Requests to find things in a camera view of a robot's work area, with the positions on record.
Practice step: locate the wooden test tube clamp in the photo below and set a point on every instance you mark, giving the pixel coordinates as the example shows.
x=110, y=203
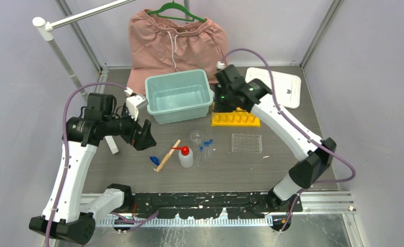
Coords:
x=168, y=155

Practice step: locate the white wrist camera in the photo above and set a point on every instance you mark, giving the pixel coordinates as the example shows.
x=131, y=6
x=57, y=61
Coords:
x=134, y=103
x=220, y=65

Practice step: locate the yellow test tube rack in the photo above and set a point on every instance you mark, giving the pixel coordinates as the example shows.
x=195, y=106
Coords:
x=237, y=118

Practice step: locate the small clear glass beaker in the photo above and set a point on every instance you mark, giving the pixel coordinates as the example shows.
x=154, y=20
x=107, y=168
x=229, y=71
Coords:
x=197, y=137

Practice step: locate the white metal clothes rack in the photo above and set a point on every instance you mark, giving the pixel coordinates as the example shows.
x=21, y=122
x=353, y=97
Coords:
x=46, y=28

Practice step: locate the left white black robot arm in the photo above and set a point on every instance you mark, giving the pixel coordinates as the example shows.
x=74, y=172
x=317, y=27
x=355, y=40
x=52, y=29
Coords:
x=64, y=218

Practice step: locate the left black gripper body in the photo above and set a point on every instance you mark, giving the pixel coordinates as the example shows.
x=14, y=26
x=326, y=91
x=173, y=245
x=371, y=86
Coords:
x=129, y=135

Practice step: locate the pink shorts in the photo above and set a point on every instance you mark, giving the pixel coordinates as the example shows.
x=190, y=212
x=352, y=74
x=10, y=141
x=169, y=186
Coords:
x=160, y=46

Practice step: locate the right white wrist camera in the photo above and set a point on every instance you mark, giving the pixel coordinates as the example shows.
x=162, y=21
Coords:
x=220, y=65

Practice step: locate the white red wash bottle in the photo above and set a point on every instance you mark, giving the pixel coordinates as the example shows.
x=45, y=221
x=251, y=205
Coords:
x=185, y=155

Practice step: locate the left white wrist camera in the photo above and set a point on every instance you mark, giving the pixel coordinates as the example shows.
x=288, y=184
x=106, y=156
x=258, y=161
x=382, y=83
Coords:
x=134, y=103

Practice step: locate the white plastic tray lid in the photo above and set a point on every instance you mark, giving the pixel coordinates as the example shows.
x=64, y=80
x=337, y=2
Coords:
x=287, y=86

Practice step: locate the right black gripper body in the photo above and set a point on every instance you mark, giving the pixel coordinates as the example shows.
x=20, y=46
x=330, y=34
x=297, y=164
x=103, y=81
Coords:
x=222, y=101

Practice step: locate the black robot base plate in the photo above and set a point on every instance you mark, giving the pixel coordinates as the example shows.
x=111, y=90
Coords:
x=208, y=205

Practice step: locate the clear well plate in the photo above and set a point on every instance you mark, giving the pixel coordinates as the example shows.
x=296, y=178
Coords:
x=241, y=142

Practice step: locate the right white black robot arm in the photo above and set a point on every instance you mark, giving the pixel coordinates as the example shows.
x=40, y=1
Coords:
x=314, y=154

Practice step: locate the blue cap test tube lying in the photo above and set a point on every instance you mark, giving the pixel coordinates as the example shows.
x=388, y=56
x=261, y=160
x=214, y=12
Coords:
x=157, y=158

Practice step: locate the green clothes hanger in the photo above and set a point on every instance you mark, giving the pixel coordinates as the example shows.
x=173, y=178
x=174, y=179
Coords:
x=175, y=11

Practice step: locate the teal plastic bin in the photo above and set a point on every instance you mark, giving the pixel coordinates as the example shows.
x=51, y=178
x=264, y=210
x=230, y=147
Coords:
x=178, y=96

